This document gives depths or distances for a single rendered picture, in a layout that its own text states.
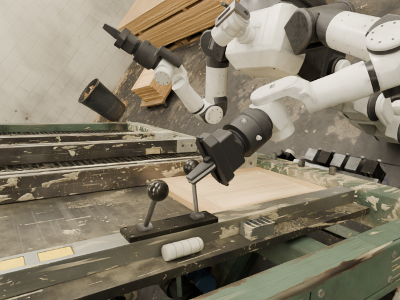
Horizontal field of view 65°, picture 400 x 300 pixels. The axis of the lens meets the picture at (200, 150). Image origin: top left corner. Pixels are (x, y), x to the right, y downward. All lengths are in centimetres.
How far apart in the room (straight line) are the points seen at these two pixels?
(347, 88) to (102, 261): 56
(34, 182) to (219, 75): 75
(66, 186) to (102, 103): 449
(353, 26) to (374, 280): 52
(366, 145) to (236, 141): 150
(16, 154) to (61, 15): 549
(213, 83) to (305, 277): 90
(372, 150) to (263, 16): 123
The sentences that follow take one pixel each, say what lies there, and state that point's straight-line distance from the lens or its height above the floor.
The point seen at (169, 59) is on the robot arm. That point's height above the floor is 142.
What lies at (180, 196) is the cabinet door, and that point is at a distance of 89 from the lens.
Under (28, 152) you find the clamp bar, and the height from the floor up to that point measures 155.
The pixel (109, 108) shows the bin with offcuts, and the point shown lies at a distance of 546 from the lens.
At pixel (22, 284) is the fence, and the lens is 57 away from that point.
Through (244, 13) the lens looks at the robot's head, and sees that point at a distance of 101.
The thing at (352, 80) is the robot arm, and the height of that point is 135.
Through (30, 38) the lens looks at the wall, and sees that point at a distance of 645.
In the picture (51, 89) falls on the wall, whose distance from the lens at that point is 634.
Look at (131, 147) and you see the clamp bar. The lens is 149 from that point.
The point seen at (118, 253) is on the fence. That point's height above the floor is 150.
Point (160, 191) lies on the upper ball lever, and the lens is 52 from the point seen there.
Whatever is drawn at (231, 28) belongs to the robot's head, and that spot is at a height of 142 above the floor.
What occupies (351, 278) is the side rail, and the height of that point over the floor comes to 125.
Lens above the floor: 181
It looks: 34 degrees down
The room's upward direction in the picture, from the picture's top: 50 degrees counter-clockwise
